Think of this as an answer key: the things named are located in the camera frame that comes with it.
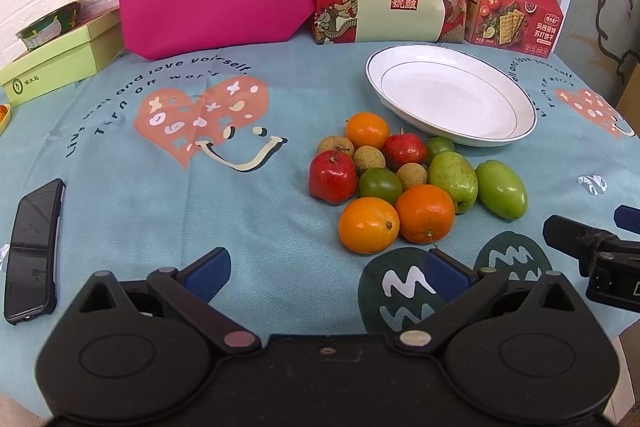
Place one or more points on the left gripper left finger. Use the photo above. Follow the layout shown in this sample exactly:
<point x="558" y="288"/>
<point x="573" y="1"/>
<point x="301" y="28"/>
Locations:
<point x="186" y="294"/>

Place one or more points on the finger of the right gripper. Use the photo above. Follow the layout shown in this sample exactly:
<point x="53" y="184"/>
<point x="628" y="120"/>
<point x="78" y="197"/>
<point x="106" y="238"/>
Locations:
<point x="627" y="218"/>
<point x="589" y="246"/>

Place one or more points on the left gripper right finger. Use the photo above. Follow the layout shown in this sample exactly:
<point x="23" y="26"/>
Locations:
<point x="469" y="295"/>

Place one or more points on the orange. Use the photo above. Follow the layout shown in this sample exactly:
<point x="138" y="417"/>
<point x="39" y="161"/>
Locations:
<point x="368" y="225"/>
<point x="426" y="214"/>
<point x="367" y="129"/>

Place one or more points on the green oval jujube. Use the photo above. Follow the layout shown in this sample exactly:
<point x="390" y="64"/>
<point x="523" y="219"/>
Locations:
<point x="501" y="190"/>

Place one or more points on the green pear-like fruit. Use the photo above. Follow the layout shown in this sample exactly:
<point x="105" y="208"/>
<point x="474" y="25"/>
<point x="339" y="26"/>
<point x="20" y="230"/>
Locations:
<point x="454" y="174"/>

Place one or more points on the green round fruit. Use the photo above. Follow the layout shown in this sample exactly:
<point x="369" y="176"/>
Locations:
<point x="380" y="183"/>
<point x="436" y="145"/>

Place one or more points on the green round fruit back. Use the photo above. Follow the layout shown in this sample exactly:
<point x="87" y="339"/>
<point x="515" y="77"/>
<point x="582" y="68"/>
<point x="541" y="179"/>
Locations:
<point x="436" y="145"/>

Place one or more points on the red apple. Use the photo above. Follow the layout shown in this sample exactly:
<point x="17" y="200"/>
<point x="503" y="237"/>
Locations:
<point x="402" y="148"/>
<point x="332" y="177"/>

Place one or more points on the orange back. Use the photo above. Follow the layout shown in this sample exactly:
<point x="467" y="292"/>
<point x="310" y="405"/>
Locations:
<point x="367" y="129"/>

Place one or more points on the teal printed tablecloth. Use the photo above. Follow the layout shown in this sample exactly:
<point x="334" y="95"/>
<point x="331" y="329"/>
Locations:
<point x="131" y="207"/>

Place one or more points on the black smartphone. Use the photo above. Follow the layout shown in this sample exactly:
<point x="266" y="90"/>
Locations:
<point x="30" y="273"/>

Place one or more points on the white ceramic plate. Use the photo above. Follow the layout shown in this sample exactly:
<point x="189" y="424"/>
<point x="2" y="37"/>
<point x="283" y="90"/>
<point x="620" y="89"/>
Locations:
<point x="452" y="94"/>

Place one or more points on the red cracker box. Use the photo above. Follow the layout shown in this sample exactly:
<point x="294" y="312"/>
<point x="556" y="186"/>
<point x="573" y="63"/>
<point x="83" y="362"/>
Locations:
<point x="526" y="26"/>

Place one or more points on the yellow fruit tray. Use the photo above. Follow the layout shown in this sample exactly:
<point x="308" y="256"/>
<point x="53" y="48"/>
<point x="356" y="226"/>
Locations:
<point x="5" y="116"/>

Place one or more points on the light green box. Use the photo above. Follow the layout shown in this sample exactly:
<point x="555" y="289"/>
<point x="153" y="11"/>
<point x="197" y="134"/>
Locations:
<point x="75" y="56"/>

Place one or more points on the green patterned bowl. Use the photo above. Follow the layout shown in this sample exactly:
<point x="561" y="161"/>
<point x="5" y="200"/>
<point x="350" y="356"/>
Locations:
<point x="50" y="26"/>

